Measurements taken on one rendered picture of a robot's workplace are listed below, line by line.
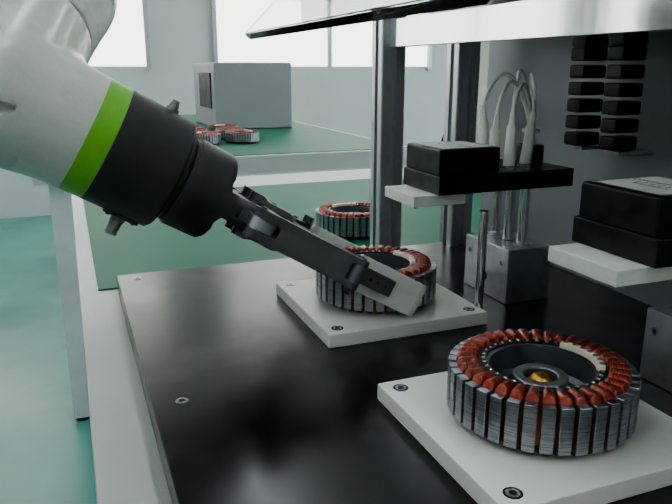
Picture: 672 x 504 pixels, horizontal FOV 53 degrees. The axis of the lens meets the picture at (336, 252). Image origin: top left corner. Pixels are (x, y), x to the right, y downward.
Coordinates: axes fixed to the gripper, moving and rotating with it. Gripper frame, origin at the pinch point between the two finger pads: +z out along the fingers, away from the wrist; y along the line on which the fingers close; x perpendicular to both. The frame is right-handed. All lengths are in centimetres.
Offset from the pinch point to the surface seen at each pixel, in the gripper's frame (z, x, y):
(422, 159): -1.1, 11.5, 0.1
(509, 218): 10.4, 10.9, 0.4
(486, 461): -3.8, -4.7, 27.5
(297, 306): -5.1, -5.7, -0.6
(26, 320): -2, -94, -231
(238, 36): 62, 83, -448
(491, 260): 10.4, 6.4, 1.0
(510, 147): 5.3, 16.3, 2.3
